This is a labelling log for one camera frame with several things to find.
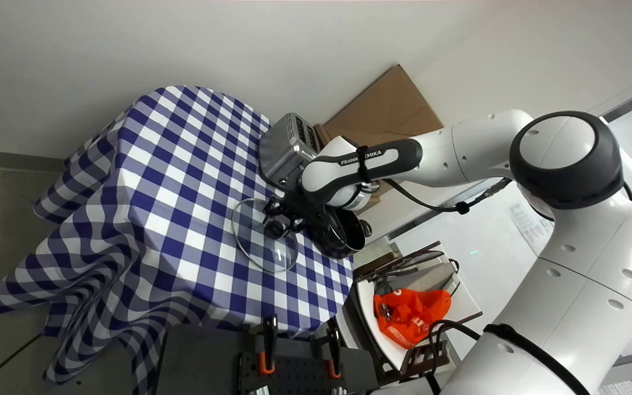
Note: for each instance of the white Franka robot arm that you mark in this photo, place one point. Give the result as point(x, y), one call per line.
point(587, 255)

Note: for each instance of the blue white checkered tablecloth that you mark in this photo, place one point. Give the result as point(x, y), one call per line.
point(170, 205)

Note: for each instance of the white tray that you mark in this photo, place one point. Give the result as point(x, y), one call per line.
point(366, 307)

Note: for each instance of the black perforated mounting board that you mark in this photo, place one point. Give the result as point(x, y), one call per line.
point(296, 369)

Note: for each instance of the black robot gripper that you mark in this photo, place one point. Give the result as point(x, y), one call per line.
point(307, 207)

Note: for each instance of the round glass pot lid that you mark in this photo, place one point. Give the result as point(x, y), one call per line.
point(258, 242)

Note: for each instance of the silver two-slot toaster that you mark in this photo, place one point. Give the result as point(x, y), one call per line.
point(284, 150)

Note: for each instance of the large brown cardboard box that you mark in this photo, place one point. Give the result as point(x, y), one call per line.
point(384, 111)

